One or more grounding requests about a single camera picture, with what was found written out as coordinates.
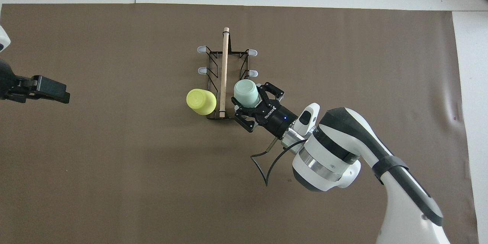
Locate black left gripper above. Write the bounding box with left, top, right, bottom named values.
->
left=0, top=59, right=71, bottom=104

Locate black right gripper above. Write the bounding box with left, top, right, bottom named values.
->
left=231, top=82, right=300, bottom=140

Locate pale green plastic cup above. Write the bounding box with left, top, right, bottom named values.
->
left=233, top=80, right=260, bottom=108

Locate yellow plastic cup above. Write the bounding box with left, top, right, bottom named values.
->
left=186, top=88, right=217, bottom=116

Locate brown paper table mat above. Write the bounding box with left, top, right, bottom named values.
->
left=0, top=3, right=479, bottom=244

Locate black wire cup rack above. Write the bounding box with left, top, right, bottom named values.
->
left=197, top=27, right=258, bottom=120

